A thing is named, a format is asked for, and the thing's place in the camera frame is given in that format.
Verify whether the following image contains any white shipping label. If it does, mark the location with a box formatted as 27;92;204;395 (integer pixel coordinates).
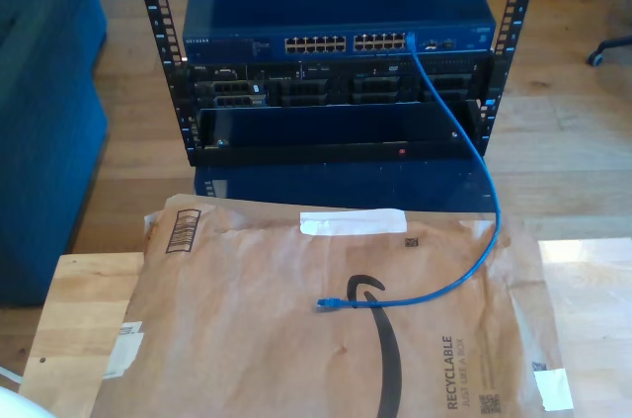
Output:
103;321;145;379

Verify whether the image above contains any brown paper mailer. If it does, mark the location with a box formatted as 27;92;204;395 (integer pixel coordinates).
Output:
93;193;577;418

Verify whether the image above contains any black rack server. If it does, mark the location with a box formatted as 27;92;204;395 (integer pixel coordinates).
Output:
185;57;495;109

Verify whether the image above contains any short white tape piece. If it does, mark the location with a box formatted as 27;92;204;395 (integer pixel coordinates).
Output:
534;367;574;412

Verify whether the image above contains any long white tape strip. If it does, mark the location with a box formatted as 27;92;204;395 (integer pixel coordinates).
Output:
299;208;409;235

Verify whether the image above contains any blue network cable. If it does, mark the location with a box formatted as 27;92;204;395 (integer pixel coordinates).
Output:
315;32;503;313

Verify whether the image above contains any black office chair base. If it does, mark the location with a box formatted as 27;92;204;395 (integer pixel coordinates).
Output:
586;35;632;67

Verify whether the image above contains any blue sofa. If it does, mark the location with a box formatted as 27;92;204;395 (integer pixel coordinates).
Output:
0;0;110;308

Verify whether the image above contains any black open rack frame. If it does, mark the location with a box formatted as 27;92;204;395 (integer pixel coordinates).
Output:
133;0;545;168

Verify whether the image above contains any black rack shelf tray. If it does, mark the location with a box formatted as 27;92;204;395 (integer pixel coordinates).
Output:
190;99;488;168

